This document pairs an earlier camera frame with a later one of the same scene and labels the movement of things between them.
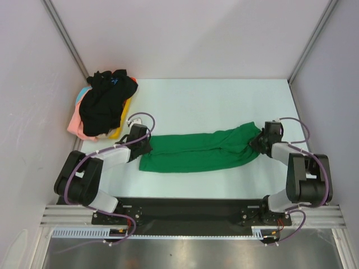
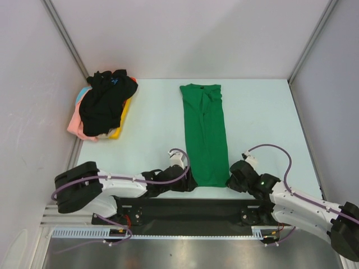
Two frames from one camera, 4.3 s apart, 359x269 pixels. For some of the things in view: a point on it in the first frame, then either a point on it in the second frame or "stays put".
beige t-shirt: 104,137 stays put
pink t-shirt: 76,126 stays put
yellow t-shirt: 124,111 stays put
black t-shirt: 100,106 stays put
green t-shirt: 224,148 to 206,135
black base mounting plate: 178,218 stays put
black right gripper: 261,142 to 236,179
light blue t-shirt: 82,92 stays put
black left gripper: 148,148 to 188,184
